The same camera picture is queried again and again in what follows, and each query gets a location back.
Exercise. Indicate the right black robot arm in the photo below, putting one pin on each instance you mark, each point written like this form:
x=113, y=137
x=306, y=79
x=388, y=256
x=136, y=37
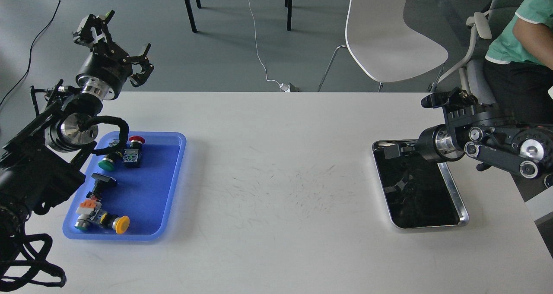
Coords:
x=484, y=132

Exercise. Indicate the green push button switch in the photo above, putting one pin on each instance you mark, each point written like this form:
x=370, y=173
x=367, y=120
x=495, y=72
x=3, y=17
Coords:
x=108, y=162

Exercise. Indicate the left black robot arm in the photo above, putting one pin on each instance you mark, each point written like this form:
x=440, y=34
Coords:
x=42, y=163

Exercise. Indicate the black table leg left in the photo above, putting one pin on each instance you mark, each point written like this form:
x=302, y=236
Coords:
x=190, y=14

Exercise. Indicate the blue plastic tray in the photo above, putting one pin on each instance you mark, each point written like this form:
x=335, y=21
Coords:
x=144, y=194

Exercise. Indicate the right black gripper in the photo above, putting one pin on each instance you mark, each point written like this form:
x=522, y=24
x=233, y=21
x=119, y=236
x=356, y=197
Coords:
x=435, y=144

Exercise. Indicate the orange green switch block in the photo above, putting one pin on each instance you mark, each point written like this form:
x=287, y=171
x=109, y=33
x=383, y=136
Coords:
x=89, y=212

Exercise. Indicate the black table leg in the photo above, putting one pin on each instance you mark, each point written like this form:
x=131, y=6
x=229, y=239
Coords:
x=288, y=6
x=190, y=14

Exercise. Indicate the person in green shirt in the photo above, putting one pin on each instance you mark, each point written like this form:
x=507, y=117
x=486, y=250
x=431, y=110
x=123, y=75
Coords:
x=518, y=64

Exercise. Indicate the white plastic chair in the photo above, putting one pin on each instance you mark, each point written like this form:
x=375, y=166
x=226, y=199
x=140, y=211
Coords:
x=384, y=47

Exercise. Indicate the silver metal tray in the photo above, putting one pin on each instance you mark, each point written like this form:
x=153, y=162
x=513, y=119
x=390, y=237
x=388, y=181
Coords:
x=419, y=195

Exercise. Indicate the yellow push button switch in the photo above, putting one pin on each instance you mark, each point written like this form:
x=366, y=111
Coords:
x=119, y=224

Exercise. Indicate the black table leg right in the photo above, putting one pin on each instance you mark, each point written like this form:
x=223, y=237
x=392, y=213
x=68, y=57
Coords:
x=288, y=6

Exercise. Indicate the black selector switch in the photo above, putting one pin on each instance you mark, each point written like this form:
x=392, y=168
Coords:
x=102, y=182

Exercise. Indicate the red push button switch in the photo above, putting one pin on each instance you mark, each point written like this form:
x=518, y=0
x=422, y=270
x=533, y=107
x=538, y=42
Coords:
x=132, y=154

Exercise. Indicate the grey office chair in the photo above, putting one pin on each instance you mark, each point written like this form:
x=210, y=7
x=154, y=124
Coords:
x=484, y=27

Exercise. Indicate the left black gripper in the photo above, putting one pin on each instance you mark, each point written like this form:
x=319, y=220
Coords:
x=105, y=59

